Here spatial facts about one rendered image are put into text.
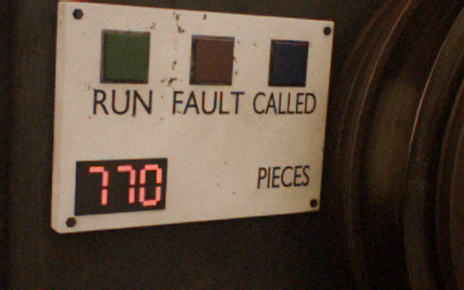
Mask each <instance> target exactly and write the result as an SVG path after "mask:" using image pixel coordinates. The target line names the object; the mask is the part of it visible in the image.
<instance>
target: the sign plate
mask: <svg viewBox="0 0 464 290"><path fill-rule="evenodd" d="M333 26H334V23H333V22H332V21H324V20H302V19H291V18H280V17H260V16H249V15H238V14H228V13H217V12H194V11H184V10H173V9H161V8H151V7H140V6H119V5H109V4H86V3H75V2H59V7H58V36H57V62H56V91H55V118H54V146H53V174H52V201H51V227H52V228H53V229H54V230H57V231H58V232H59V233H65V232H75V231H84V230H104V229H122V228H132V227H142V226H151V225H160V224H171V223H180V222H199V221H209V220H218V219H229V218H246V217H256V216H266V215H276V214H295V213H304V212H314V211H318V209H319V201H320V190H321V180H322V160H323V148H324V138H325V129H326V109H327V98H328V87H329V78H330V57H331V46H332V37H333ZM107 33H113V34H127V35H142V36H149V52H148V70H147V80H145V81H143V80H106V79H105V37H106V34H107ZM196 38H202V39H231V40H234V45H233V58H232V71H231V82H230V83H220V82H195V81H194V80H193V77H194V46H195V39H196ZM274 43H291V44H305V45H308V51H307V62H306V72H305V83H304V84H273V83H272V82H271V75H272V63H273V52H274ZM153 164H158V169H161V175H160V183H157V176H158V170H145V165H153ZM118 166H131V171H135V183H134V184H130V178H131V171H121V172H118V171H117V167H118ZM94 167H104V172H108V179H107V185H103V173H104V172H90V168H94ZM141 170H145V180H144V184H141V183H140V180H141ZM157 187H160V200H156V193H157ZM130 188H135V197H134V202H129V198H130ZM140 188H144V197H143V201H152V200H156V205H155V206H143V201H142V202H140V201H139V198H140ZM103 190H107V199H106V204H105V205H102V195H103Z"/></svg>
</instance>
